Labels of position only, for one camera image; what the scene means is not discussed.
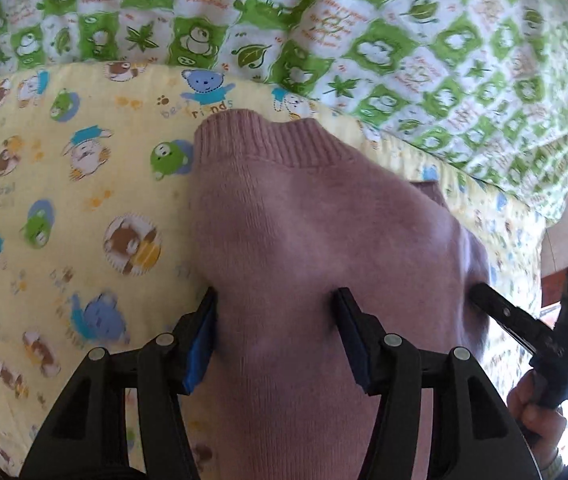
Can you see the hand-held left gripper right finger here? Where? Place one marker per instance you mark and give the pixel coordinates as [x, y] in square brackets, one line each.
[351, 340]

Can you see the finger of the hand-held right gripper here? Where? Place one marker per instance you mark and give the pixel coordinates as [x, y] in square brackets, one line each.
[503, 312]

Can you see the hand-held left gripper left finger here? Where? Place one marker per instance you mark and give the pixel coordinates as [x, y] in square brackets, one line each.
[201, 350]

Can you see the purple knit sweater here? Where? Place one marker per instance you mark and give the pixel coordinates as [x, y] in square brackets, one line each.
[314, 220]

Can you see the person's right hand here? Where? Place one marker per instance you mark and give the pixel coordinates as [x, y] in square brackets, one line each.
[538, 425]

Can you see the yellow cartoon printed bed sheet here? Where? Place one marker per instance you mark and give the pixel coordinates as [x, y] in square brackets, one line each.
[64, 185]

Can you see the green checkered printed quilt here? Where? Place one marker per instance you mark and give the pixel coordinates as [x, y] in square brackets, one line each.
[413, 35]

